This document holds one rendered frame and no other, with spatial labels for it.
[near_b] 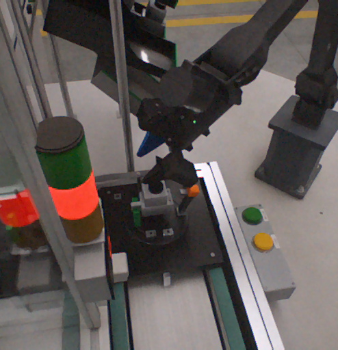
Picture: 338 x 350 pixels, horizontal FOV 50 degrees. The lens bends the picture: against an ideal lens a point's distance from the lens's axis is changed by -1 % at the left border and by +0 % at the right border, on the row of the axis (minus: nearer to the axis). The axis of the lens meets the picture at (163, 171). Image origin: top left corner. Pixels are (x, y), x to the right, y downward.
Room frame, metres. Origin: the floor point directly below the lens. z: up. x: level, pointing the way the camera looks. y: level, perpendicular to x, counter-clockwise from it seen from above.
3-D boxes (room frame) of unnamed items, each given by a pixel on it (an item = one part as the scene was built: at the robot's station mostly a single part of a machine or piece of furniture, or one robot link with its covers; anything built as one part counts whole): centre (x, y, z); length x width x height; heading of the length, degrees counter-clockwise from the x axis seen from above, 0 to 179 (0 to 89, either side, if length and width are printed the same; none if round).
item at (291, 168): (0.71, -0.36, 0.96); 0.15 x 0.15 x 0.20; 53
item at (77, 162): (0.25, 0.10, 1.38); 0.05 x 0.05 x 0.05
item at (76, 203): (0.25, 0.10, 1.33); 0.05 x 0.05 x 0.05
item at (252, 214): (0.48, -0.20, 0.96); 0.04 x 0.04 x 0.02
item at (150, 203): (0.46, 0.02, 1.06); 0.08 x 0.04 x 0.07; 100
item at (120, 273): (0.35, 0.09, 0.97); 0.05 x 0.05 x 0.04; 9
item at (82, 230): (0.25, 0.10, 1.28); 0.05 x 0.05 x 0.05
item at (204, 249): (0.46, 0.01, 0.96); 0.24 x 0.24 x 0.02; 9
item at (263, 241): (0.41, -0.21, 0.96); 0.04 x 0.04 x 0.02
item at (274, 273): (0.41, -0.21, 0.93); 0.21 x 0.07 x 0.06; 9
